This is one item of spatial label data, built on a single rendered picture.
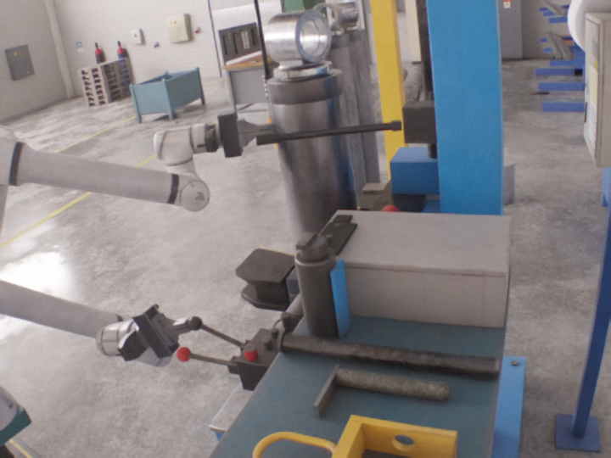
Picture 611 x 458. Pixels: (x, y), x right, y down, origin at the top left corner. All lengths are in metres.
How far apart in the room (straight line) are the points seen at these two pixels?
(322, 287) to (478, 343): 0.31
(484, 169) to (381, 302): 0.47
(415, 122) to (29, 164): 0.98
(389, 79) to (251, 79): 3.81
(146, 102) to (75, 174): 8.24
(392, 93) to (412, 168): 2.52
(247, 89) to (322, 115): 6.23
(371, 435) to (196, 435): 1.70
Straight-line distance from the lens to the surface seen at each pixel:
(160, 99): 9.39
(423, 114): 1.29
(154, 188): 1.40
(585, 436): 2.28
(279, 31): 1.41
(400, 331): 1.02
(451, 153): 1.31
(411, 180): 1.55
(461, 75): 1.26
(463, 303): 0.99
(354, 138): 2.85
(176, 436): 2.44
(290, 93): 1.38
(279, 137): 1.25
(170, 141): 1.53
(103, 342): 1.45
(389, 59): 3.99
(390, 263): 0.98
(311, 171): 1.43
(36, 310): 1.45
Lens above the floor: 1.68
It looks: 24 degrees down
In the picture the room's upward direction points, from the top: 8 degrees counter-clockwise
